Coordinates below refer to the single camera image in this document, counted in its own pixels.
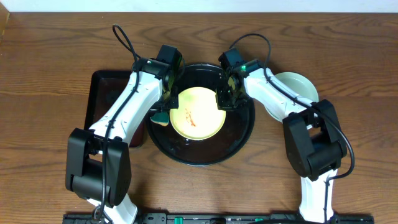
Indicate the yellow plate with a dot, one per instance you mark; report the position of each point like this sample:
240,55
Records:
197,116

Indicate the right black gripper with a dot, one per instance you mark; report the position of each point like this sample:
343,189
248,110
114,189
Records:
223,104

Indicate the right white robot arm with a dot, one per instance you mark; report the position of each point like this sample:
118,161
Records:
314,141

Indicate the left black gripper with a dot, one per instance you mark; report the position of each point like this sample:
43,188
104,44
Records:
170,102

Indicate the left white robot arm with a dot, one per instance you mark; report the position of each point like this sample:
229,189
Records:
98,163

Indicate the black square tray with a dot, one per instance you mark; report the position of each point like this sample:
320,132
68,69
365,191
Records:
106,86

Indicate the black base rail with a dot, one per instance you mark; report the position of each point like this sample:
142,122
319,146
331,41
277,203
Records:
163,218

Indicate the green yellow sponge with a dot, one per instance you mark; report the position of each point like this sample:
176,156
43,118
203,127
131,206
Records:
161,118

